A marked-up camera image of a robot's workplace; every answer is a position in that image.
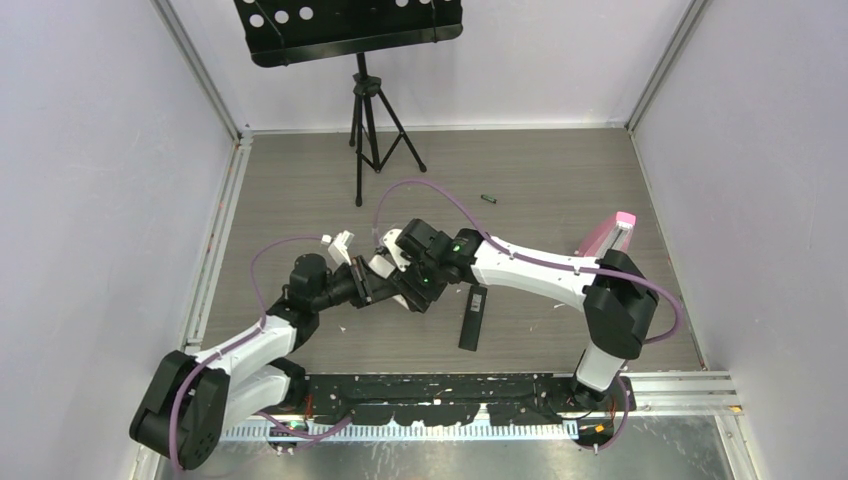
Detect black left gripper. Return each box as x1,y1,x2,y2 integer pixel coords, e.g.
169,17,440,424
312,256,399,313

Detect black music stand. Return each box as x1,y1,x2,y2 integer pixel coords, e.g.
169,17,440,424
234,0,464,207

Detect black remote control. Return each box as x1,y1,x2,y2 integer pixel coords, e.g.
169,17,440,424
458,285,488,352

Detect white remote control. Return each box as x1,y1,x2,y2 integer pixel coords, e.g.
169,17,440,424
368,254,411,311

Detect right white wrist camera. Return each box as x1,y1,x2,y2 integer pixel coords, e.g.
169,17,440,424
378,228,409,269

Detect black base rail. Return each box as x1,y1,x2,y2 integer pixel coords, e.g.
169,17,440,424
264,373,635,445

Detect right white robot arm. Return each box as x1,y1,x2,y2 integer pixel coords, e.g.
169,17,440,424
375,219,659,411

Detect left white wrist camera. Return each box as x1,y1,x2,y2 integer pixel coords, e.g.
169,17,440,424
321,230,355,266

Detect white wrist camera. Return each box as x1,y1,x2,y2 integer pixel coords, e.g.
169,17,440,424
378,228,409,269
321,230,355,266

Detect pink metronome box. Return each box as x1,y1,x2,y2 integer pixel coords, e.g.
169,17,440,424
575,211,637,258

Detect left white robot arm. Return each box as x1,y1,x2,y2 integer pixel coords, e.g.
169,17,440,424
129,253,401,470

